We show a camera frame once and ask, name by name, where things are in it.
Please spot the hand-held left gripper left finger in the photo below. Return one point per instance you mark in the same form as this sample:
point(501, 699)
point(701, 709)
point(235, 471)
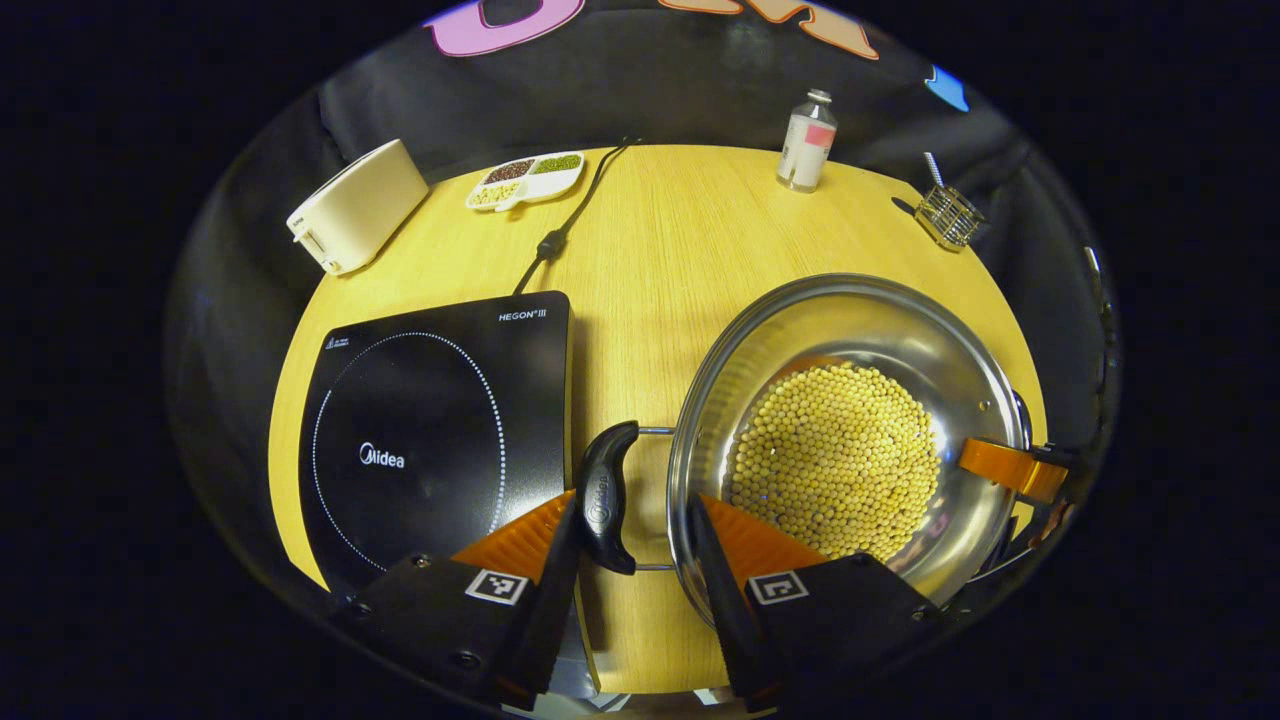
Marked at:
point(550, 610)

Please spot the white divided bean dish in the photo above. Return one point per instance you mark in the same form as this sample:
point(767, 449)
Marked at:
point(525, 180)

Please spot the stainless steel pot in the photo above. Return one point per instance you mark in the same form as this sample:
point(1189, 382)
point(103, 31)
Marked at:
point(850, 320)

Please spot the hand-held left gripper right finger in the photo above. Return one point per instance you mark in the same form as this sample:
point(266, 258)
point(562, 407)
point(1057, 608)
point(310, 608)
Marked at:
point(725, 610)

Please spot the thin straw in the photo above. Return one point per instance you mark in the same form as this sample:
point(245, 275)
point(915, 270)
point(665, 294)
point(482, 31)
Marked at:
point(933, 168)

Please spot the clear bottle with pink label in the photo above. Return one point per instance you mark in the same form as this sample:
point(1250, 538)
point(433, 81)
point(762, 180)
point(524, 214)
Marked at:
point(805, 145)

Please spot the pile of yellow soybeans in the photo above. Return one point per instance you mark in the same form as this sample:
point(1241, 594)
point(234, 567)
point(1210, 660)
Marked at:
point(840, 460)

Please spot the white toaster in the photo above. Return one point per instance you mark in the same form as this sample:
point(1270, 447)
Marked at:
point(360, 205)

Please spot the black induction cooktop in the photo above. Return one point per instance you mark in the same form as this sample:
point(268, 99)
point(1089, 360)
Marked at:
point(420, 400)

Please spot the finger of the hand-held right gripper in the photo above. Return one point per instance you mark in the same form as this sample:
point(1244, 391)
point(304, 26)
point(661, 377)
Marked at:
point(1000, 465)

